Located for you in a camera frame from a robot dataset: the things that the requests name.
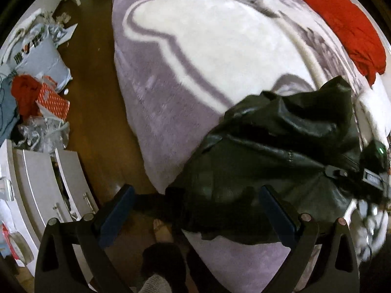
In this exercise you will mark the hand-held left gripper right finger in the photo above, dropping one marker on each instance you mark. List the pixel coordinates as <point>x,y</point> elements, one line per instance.
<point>276,216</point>

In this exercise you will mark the white folded towel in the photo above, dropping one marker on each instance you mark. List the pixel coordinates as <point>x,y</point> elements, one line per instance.
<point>371,113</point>

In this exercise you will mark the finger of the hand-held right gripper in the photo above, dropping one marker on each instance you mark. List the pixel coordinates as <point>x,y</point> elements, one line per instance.
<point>337,173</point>

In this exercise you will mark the grey blue cloth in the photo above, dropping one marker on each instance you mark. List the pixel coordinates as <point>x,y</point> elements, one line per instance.
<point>6,110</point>

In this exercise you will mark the person's left foot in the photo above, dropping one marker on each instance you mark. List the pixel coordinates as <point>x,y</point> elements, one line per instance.
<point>160,229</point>

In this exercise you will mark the clear plastic wrap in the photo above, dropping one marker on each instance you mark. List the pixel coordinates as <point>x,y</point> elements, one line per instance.
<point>42,134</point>

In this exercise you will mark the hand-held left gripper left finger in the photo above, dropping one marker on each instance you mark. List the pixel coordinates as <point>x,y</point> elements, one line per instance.
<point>117,216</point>

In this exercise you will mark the grey plastic mailing bag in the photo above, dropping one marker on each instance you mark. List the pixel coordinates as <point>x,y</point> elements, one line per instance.
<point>39,55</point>

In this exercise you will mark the red garment on bed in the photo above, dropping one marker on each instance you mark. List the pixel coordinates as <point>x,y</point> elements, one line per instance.
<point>345,24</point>

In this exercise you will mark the black leather jacket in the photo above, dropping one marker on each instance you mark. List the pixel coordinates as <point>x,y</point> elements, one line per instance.
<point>259,146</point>

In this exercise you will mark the purple floral blanket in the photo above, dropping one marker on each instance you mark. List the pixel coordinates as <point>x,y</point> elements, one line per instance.
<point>183,52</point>

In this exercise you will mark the white paper sheet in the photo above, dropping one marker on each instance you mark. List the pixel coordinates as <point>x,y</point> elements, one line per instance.
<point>65,32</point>

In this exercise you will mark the red cloth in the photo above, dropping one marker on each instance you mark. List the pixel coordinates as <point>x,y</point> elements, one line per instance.
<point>26,93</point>

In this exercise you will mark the person's legs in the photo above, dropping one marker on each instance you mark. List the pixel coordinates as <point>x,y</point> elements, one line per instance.
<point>165,265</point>

